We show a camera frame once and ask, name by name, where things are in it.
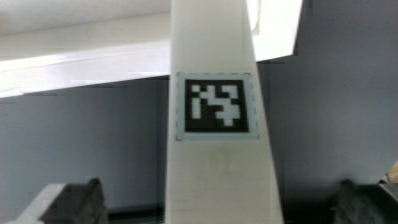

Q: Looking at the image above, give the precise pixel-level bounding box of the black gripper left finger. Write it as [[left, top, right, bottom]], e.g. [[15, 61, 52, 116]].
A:
[[15, 177, 110, 224]]

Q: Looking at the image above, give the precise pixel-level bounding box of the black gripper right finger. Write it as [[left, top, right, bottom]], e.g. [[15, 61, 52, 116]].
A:
[[333, 180, 398, 224]]

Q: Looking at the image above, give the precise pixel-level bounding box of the white desk top panel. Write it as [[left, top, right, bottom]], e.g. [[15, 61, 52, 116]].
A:
[[0, 0, 171, 35]]

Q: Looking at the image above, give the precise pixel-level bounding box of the white L-shaped fixture wall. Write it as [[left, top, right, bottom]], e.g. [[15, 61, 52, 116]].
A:
[[0, 0, 304, 99]]

